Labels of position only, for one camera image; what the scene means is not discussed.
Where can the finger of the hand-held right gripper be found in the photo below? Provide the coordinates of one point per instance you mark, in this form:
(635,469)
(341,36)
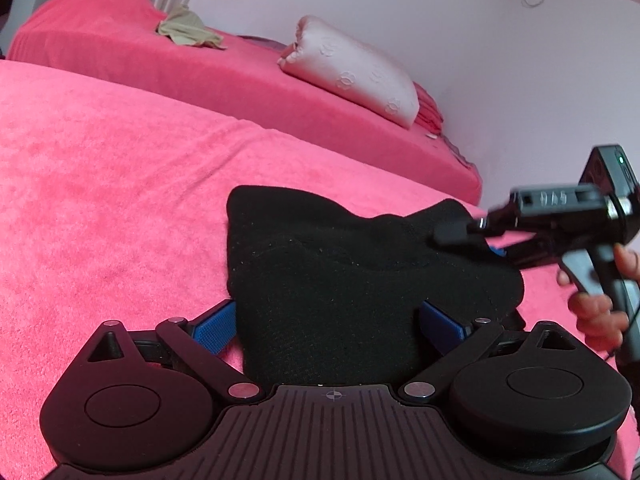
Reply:
(457,232)
(520,252)

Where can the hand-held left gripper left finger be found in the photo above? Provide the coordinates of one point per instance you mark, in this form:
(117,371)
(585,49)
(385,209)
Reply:
(215,327)

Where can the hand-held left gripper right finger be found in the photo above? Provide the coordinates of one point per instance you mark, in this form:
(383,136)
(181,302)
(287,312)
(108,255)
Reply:
(442,327)

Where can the black pants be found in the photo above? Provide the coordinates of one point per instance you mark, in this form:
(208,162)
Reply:
(360,280)

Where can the person's right hand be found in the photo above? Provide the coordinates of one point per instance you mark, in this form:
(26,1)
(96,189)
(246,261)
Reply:
(597,317)

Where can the folded red cloth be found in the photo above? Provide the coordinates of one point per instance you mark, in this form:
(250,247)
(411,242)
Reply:
(428,110)

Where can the large pink fleece blanket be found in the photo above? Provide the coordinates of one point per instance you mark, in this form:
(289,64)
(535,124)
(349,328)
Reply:
(110,185)

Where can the white embossed pillow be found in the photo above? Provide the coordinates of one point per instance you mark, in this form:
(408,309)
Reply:
(350,67)

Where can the far bed with pink cover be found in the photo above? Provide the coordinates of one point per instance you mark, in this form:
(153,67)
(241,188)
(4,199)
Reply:
(210,80)

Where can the beige crumpled cloth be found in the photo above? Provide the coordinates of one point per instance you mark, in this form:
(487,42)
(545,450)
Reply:
(186,27)

